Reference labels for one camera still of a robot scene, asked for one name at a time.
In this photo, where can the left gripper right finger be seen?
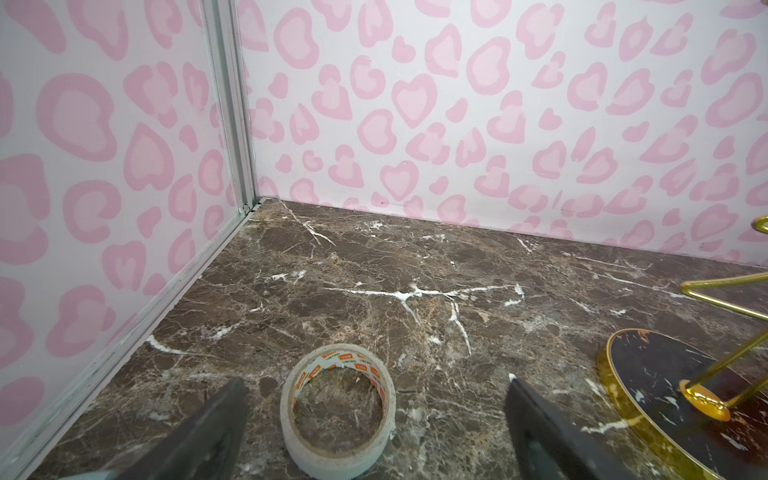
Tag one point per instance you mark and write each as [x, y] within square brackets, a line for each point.
[546, 443]

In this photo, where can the clear tape roll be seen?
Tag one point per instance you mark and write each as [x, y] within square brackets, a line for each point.
[337, 411]

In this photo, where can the gold wire glass rack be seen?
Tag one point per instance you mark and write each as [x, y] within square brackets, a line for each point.
[699, 416]

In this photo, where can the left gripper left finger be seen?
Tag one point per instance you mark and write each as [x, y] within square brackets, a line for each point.
[205, 446]

